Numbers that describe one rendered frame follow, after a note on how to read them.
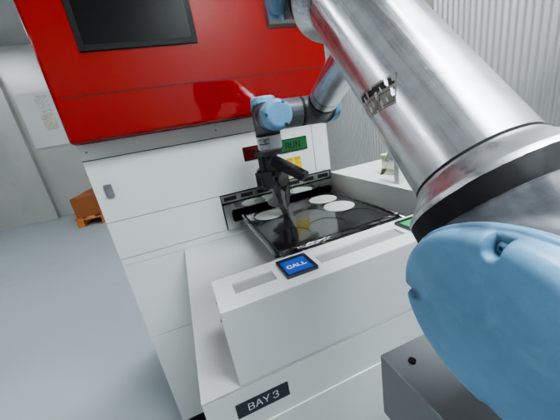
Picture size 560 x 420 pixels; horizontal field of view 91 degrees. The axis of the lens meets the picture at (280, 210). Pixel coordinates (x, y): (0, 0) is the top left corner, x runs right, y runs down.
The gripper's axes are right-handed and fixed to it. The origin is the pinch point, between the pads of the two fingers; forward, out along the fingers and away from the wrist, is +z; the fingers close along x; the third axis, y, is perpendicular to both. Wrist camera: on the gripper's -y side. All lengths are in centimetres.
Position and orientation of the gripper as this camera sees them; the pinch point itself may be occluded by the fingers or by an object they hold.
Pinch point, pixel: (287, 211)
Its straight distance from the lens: 89.9
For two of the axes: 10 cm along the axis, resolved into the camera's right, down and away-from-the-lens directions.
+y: -8.9, 0.0, 4.5
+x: -4.2, 3.5, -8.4
